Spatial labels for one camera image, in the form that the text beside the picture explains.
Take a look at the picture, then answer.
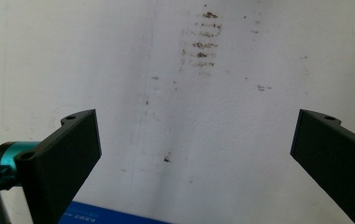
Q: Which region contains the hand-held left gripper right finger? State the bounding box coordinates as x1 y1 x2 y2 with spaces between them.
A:
290 108 355 224

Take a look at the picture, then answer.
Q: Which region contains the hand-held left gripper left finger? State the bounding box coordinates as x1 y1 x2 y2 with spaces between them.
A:
14 108 103 224

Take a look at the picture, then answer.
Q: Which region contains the blue box with white print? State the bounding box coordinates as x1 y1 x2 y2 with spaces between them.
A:
58 201 171 224

